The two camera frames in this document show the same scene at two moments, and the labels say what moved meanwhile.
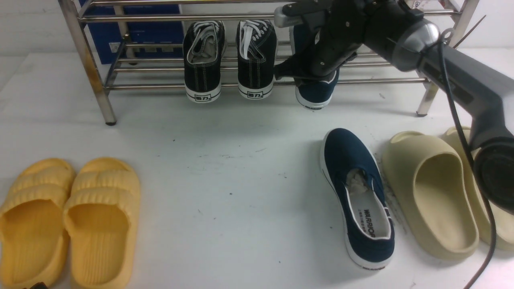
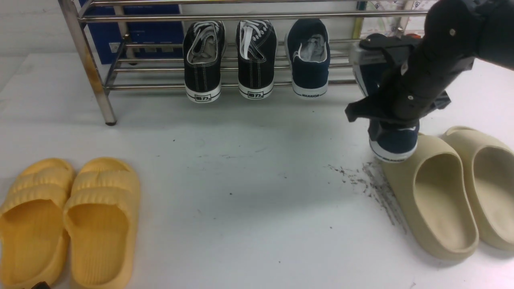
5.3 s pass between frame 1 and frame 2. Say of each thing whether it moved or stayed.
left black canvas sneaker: stayed
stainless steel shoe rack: stayed
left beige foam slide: stayed
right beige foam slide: stayed
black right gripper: moved
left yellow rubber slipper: stayed
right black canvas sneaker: stayed
